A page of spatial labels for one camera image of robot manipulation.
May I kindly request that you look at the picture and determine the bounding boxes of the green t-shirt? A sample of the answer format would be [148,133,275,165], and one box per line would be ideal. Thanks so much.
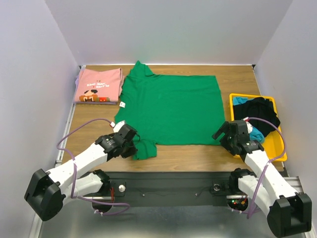
[115,61,225,159]

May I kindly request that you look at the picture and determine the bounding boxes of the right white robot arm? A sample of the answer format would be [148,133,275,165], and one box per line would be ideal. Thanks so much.
[212,118,312,238]

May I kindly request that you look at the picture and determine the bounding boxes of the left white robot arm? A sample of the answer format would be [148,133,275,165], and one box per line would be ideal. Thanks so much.
[24,121,138,221]

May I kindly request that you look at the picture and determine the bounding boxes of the teal garment in bin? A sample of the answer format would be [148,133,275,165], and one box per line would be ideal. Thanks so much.
[232,97,264,143]

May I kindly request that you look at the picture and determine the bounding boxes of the yellow plastic bin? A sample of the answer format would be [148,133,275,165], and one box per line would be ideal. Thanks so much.
[229,93,283,159]

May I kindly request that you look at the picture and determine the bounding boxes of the black garment in bin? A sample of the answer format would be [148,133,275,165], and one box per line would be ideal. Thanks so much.
[233,97,280,127]

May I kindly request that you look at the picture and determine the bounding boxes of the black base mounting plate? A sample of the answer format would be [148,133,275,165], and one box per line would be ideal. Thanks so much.
[107,172,245,207]

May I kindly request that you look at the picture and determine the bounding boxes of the folded pink printed t-shirt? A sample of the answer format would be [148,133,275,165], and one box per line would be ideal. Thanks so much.
[74,68,125,105]

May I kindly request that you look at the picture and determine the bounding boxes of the folded lavender t-shirt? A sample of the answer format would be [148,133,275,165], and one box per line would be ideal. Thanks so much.
[75,74,80,87]

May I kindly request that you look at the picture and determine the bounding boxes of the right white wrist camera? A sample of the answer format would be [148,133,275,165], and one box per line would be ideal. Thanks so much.
[243,117,253,133]

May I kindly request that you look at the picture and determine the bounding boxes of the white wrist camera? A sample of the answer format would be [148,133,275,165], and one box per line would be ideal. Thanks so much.
[109,120,126,133]
[243,117,253,133]

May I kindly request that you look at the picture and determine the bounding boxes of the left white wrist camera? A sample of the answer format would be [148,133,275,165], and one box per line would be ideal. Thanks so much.
[109,120,126,133]

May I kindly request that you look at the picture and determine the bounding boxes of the aluminium frame rail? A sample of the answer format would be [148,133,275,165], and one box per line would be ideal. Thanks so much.
[29,65,86,238]

